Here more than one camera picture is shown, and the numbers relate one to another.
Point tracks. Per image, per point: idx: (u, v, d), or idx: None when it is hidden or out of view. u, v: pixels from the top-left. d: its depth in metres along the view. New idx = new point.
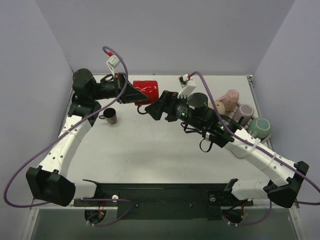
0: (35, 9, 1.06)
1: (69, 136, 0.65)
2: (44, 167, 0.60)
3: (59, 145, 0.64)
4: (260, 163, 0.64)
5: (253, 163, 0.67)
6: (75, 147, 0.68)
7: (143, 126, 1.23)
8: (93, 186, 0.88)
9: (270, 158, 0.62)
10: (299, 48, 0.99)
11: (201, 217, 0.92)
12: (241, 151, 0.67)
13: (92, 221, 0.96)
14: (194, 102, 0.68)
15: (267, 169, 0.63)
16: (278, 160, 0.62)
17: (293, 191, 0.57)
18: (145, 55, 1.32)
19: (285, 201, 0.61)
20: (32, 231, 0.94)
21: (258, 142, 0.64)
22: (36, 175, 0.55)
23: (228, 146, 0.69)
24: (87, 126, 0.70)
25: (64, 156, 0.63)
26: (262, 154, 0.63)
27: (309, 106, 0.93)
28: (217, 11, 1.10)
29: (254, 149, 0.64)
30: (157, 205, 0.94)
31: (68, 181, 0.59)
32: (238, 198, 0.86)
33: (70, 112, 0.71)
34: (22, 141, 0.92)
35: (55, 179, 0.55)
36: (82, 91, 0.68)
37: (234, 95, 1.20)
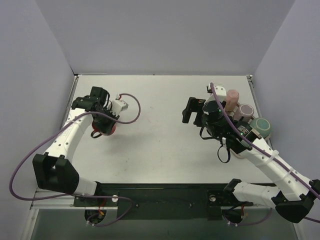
0: (35, 9, 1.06)
1: (74, 126, 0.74)
2: (51, 153, 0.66)
3: (64, 134, 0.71)
4: (275, 176, 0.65)
5: (267, 174, 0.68)
6: (78, 137, 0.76)
7: (143, 126, 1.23)
8: (93, 186, 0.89)
9: (286, 173, 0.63)
10: (298, 47, 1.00)
11: (202, 217, 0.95)
12: (257, 160, 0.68)
13: (92, 221, 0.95)
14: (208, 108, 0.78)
15: (281, 182, 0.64)
16: (294, 175, 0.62)
17: (305, 208, 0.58)
18: (145, 55, 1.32)
19: (290, 217, 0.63)
20: (32, 231, 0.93)
21: (276, 155, 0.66)
22: (42, 162, 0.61)
23: (244, 154, 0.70)
24: (89, 117, 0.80)
25: (68, 143, 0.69)
26: (278, 167, 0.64)
27: (309, 106, 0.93)
28: (217, 10, 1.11)
29: (271, 161, 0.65)
30: (157, 205, 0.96)
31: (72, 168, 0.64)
32: (238, 198, 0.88)
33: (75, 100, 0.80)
34: (23, 141, 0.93)
35: (62, 163, 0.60)
36: (98, 92, 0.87)
37: (234, 95, 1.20)
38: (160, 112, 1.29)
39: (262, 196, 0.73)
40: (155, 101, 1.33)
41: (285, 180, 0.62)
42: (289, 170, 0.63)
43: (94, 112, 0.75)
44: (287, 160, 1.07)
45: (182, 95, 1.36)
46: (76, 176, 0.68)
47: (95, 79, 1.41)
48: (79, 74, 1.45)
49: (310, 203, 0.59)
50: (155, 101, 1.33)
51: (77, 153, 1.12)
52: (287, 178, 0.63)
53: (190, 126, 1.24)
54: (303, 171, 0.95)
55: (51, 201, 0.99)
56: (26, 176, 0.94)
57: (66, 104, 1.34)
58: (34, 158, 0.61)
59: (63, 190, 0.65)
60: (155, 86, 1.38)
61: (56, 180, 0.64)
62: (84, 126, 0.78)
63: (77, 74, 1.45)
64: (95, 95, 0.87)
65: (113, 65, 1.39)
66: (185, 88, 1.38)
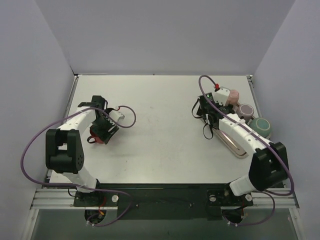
0: (35, 9, 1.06)
1: (82, 113, 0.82)
2: (62, 128, 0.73)
3: (73, 118, 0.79)
4: (240, 138, 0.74)
5: (238, 141, 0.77)
6: (84, 126, 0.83)
7: (142, 126, 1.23)
8: (93, 182, 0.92)
9: (247, 133, 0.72)
10: (298, 48, 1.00)
11: (202, 217, 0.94)
12: (229, 129, 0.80)
13: (92, 221, 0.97)
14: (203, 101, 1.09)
15: (244, 142, 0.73)
16: (254, 135, 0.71)
17: (257, 158, 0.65)
18: (146, 55, 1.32)
19: (257, 180, 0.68)
20: (32, 231, 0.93)
21: (241, 121, 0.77)
22: (55, 134, 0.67)
23: (221, 125, 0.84)
24: (93, 114, 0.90)
25: (78, 124, 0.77)
26: (242, 130, 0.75)
27: (308, 106, 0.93)
28: (217, 10, 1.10)
29: (236, 126, 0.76)
30: (157, 205, 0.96)
31: (81, 143, 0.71)
32: (234, 192, 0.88)
33: (81, 103, 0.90)
34: (23, 141, 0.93)
35: (74, 134, 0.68)
36: (99, 98, 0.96)
37: (234, 95, 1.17)
38: (160, 111, 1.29)
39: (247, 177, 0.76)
40: (155, 101, 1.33)
41: (245, 138, 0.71)
42: (250, 132, 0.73)
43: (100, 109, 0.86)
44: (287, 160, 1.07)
45: (182, 94, 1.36)
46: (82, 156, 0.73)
47: (95, 79, 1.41)
48: (79, 74, 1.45)
49: (265, 155, 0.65)
50: (155, 101, 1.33)
51: None
52: (247, 138, 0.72)
53: (190, 126, 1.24)
54: (303, 170, 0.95)
55: (52, 201, 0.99)
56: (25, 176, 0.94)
57: (66, 104, 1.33)
58: (46, 132, 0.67)
59: (70, 167, 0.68)
60: (154, 86, 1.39)
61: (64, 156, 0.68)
62: (88, 120, 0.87)
63: (77, 74, 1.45)
64: (95, 101, 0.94)
65: (113, 65, 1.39)
66: (185, 88, 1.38)
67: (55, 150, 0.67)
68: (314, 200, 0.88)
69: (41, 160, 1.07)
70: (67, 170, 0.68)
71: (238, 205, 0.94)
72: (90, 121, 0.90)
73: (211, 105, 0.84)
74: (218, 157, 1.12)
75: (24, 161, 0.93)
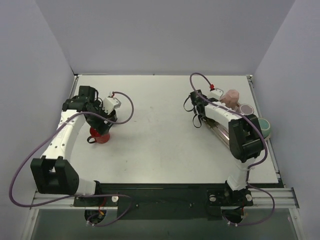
0: (35, 9, 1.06)
1: (68, 126, 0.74)
2: (48, 155, 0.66)
3: (59, 135, 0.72)
4: (221, 117, 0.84)
5: (221, 122, 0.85)
6: (73, 138, 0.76)
7: (142, 126, 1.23)
8: (93, 184, 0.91)
9: (225, 111, 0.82)
10: (298, 47, 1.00)
11: (202, 217, 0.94)
12: (214, 114, 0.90)
13: (92, 221, 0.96)
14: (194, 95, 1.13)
15: (225, 120, 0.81)
16: (230, 110, 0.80)
17: (230, 124, 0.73)
18: (146, 55, 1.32)
19: (236, 150, 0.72)
20: (33, 231, 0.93)
21: (221, 105, 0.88)
22: (40, 165, 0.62)
23: (209, 112, 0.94)
24: (81, 119, 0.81)
25: (65, 144, 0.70)
26: (222, 110, 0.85)
27: (308, 106, 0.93)
28: (217, 10, 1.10)
29: (217, 108, 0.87)
30: (157, 205, 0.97)
31: (71, 168, 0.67)
32: (231, 186, 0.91)
33: (65, 102, 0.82)
34: (22, 141, 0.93)
35: (62, 164, 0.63)
36: (86, 92, 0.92)
37: (234, 95, 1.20)
38: (160, 111, 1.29)
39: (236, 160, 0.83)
40: (155, 101, 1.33)
41: (224, 115, 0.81)
42: (228, 110, 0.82)
43: (86, 112, 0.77)
44: (287, 160, 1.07)
45: (182, 94, 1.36)
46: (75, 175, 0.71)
47: (95, 79, 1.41)
48: (79, 74, 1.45)
49: (238, 124, 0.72)
50: (155, 101, 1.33)
51: (77, 153, 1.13)
52: (225, 114, 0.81)
53: (190, 126, 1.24)
54: (303, 170, 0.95)
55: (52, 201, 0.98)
56: (25, 176, 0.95)
57: None
58: (32, 163, 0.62)
59: (64, 191, 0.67)
60: (154, 86, 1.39)
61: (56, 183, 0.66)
62: (77, 127, 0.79)
63: (77, 74, 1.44)
64: (84, 94, 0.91)
65: (113, 65, 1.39)
66: (185, 88, 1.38)
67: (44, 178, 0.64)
68: (314, 200, 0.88)
69: None
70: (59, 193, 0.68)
71: (238, 205, 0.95)
72: (81, 125, 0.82)
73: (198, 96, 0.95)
74: (218, 157, 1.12)
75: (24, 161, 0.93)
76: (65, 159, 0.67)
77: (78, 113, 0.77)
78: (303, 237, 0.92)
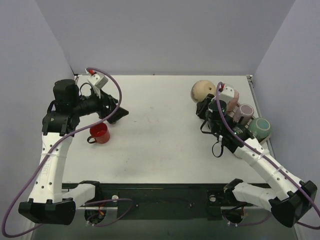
0: (35, 9, 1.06)
1: (52, 159, 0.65)
2: (36, 199, 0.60)
3: (44, 172, 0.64)
4: (265, 173, 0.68)
5: (260, 173, 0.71)
6: (61, 167, 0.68)
7: (142, 126, 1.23)
8: (92, 190, 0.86)
9: (275, 170, 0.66)
10: (298, 48, 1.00)
11: (202, 217, 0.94)
12: (249, 158, 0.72)
13: (92, 221, 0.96)
14: (213, 107, 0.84)
15: (271, 179, 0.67)
16: (283, 173, 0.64)
17: (290, 203, 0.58)
18: (145, 55, 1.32)
19: (281, 217, 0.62)
20: (32, 231, 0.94)
21: (266, 153, 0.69)
22: (30, 209, 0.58)
23: (238, 151, 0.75)
24: (67, 142, 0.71)
25: (52, 182, 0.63)
26: (269, 165, 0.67)
27: (308, 106, 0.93)
28: (217, 10, 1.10)
29: (261, 158, 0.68)
30: (157, 204, 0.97)
31: (65, 205, 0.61)
32: (238, 198, 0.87)
33: (44, 121, 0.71)
34: (21, 141, 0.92)
35: (52, 208, 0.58)
36: (64, 94, 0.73)
37: (234, 95, 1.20)
38: (160, 112, 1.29)
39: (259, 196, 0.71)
40: (155, 101, 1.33)
41: (274, 177, 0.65)
42: (278, 168, 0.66)
43: (70, 134, 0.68)
44: (288, 160, 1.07)
45: (182, 94, 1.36)
46: (73, 204, 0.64)
47: None
48: (79, 74, 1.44)
49: (298, 201, 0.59)
50: (155, 101, 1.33)
51: (77, 153, 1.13)
52: (275, 175, 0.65)
53: (190, 126, 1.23)
54: (303, 170, 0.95)
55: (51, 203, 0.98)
56: (25, 177, 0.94)
57: None
58: (20, 207, 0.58)
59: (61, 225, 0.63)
60: (154, 86, 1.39)
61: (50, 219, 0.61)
62: (64, 153, 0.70)
63: (77, 74, 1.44)
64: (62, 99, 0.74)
65: (113, 65, 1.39)
66: (185, 88, 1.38)
67: (35, 220, 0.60)
68: None
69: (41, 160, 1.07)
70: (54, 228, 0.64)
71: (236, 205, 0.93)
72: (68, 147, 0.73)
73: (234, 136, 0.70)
74: (218, 156, 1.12)
75: (23, 161, 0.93)
76: (55, 200, 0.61)
77: (61, 139, 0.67)
78: (303, 237, 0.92)
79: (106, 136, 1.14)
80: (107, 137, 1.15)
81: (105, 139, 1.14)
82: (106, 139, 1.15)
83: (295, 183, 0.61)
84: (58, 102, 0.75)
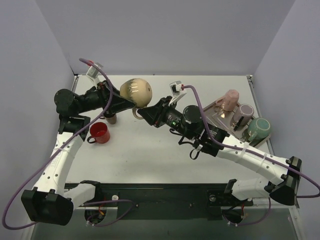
0: (35, 9, 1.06)
1: (63, 153, 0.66)
2: (40, 188, 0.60)
3: (53, 164, 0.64)
4: (254, 164, 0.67)
5: (248, 166, 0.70)
6: (70, 163, 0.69)
7: (142, 126, 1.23)
8: (91, 190, 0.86)
9: (261, 159, 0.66)
10: (299, 47, 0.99)
11: (202, 217, 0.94)
12: (233, 156, 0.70)
13: (92, 221, 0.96)
14: (190, 116, 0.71)
15: (261, 169, 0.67)
16: (269, 159, 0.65)
17: (289, 187, 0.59)
18: (145, 55, 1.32)
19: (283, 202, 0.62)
20: (32, 231, 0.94)
21: (247, 146, 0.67)
22: (32, 198, 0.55)
23: (220, 155, 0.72)
24: (81, 141, 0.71)
25: (58, 175, 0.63)
26: (253, 156, 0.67)
27: (309, 106, 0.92)
28: (217, 10, 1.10)
29: (245, 153, 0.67)
30: (157, 205, 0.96)
31: (66, 200, 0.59)
32: (239, 198, 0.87)
33: (61, 128, 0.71)
34: (22, 141, 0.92)
35: (52, 199, 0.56)
36: (69, 113, 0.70)
37: (234, 95, 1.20)
38: None
39: (256, 188, 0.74)
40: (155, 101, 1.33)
41: (263, 166, 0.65)
42: (263, 156, 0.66)
43: (79, 131, 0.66)
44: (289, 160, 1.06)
45: None
46: (71, 202, 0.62)
47: None
48: (79, 74, 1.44)
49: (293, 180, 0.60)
50: (155, 101, 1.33)
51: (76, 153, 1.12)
52: (264, 164, 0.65)
53: None
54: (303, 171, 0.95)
55: None
56: (25, 177, 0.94)
57: None
58: (23, 195, 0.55)
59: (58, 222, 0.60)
60: (154, 86, 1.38)
61: (47, 213, 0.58)
62: (74, 151, 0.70)
63: (77, 75, 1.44)
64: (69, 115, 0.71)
65: (113, 65, 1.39)
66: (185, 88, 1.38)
67: (33, 212, 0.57)
68: (314, 201, 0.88)
69: (41, 160, 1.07)
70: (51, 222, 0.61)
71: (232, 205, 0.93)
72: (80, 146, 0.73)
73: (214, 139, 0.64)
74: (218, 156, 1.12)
75: (23, 161, 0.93)
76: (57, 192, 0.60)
77: (72, 137, 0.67)
78: (303, 237, 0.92)
79: (106, 136, 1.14)
80: (107, 137, 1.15)
81: (105, 139, 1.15)
82: (105, 139, 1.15)
83: (284, 165, 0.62)
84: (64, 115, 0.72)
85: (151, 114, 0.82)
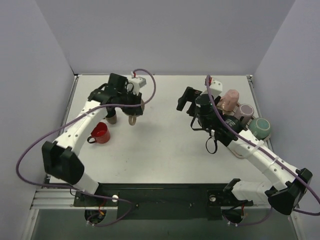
0: (35, 9, 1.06)
1: (86, 118, 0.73)
2: (60, 142, 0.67)
3: (75, 125, 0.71)
4: (262, 164, 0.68)
5: (256, 165, 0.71)
6: (90, 130, 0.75)
7: (142, 126, 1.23)
8: (95, 185, 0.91)
9: (271, 161, 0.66)
10: (299, 47, 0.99)
11: (202, 217, 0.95)
12: (244, 151, 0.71)
13: (92, 221, 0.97)
14: (201, 101, 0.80)
15: (268, 171, 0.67)
16: (279, 163, 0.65)
17: (291, 195, 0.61)
18: (145, 55, 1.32)
19: (282, 207, 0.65)
20: (32, 231, 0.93)
21: (261, 145, 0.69)
22: (50, 149, 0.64)
23: (232, 145, 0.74)
24: (103, 113, 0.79)
25: (78, 135, 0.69)
26: (264, 156, 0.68)
27: (309, 106, 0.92)
28: (217, 10, 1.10)
29: (257, 151, 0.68)
30: (157, 204, 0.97)
31: (77, 159, 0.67)
32: (237, 197, 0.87)
33: (92, 93, 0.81)
34: (23, 141, 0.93)
35: (68, 154, 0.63)
36: (115, 83, 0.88)
37: (234, 95, 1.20)
38: (160, 112, 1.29)
39: (257, 191, 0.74)
40: (155, 101, 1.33)
41: (271, 168, 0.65)
42: (274, 159, 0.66)
43: (109, 105, 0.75)
44: (288, 160, 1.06)
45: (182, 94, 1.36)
46: (81, 166, 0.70)
47: (96, 79, 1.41)
48: (79, 74, 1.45)
49: (296, 190, 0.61)
50: (155, 101, 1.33)
51: None
52: (272, 166, 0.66)
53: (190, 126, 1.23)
54: None
55: (58, 201, 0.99)
56: (25, 176, 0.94)
57: (66, 104, 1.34)
58: (44, 144, 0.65)
59: (67, 177, 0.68)
60: (154, 86, 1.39)
61: (60, 169, 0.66)
62: (96, 121, 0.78)
63: (77, 74, 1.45)
64: (113, 84, 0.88)
65: (113, 65, 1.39)
66: (185, 88, 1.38)
67: (50, 162, 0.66)
68: (314, 201, 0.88)
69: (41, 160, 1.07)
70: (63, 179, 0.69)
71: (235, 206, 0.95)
72: (100, 119, 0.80)
73: (229, 129, 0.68)
74: (219, 156, 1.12)
75: (23, 161, 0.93)
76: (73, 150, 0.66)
77: (100, 106, 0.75)
78: (303, 237, 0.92)
79: (106, 136, 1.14)
80: (107, 137, 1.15)
81: (105, 139, 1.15)
82: (105, 139, 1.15)
83: (293, 173, 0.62)
84: (109, 85, 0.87)
85: (180, 102, 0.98)
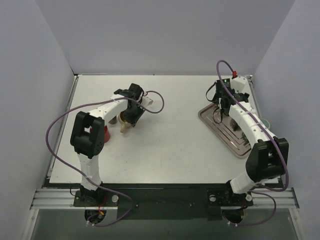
0: (35, 9, 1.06)
1: (114, 103, 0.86)
2: (92, 113, 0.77)
3: (105, 106, 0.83)
4: (247, 126, 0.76)
5: (244, 130, 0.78)
6: (113, 115, 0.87)
7: (142, 126, 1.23)
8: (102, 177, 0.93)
9: (254, 123, 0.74)
10: (299, 47, 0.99)
11: (202, 217, 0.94)
12: (238, 116, 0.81)
13: (92, 221, 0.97)
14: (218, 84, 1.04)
15: (250, 132, 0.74)
16: (260, 126, 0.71)
17: (257, 147, 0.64)
18: (145, 55, 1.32)
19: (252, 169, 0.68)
20: (32, 231, 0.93)
21: (252, 111, 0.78)
22: (83, 118, 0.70)
23: (231, 112, 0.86)
24: (124, 105, 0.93)
25: (107, 113, 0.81)
26: (251, 120, 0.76)
27: (308, 106, 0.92)
28: (217, 10, 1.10)
29: (246, 114, 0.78)
30: (157, 205, 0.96)
31: (103, 131, 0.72)
32: (234, 190, 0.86)
33: (117, 90, 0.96)
34: (22, 141, 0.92)
35: (99, 123, 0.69)
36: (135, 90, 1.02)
37: None
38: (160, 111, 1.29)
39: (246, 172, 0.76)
40: (155, 101, 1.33)
41: (251, 128, 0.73)
42: (258, 123, 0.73)
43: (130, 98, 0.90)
44: None
45: (182, 94, 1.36)
46: (103, 142, 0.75)
47: (96, 79, 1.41)
48: (79, 74, 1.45)
49: (265, 147, 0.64)
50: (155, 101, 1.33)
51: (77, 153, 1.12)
52: (253, 127, 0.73)
53: (190, 126, 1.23)
54: (303, 170, 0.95)
55: (57, 201, 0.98)
56: (25, 176, 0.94)
57: (66, 104, 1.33)
58: (78, 114, 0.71)
59: (88, 150, 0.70)
60: (154, 86, 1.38)
61: (85, 139, 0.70)
62: (118, 110, 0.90)
63: (77, 74, 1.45)
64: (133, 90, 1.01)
65: (113, 65, 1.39)
66: (184, 88, 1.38)
67: (78, 131, 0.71)
68: (314, 201, 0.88)
69: (41, 160, 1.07)
70: (85, 151, 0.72)
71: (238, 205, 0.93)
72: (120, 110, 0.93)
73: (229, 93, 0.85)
74: (219, 156, 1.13)
75: (23, 161, 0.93)
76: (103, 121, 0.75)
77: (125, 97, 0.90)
78: (303, 237, 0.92)
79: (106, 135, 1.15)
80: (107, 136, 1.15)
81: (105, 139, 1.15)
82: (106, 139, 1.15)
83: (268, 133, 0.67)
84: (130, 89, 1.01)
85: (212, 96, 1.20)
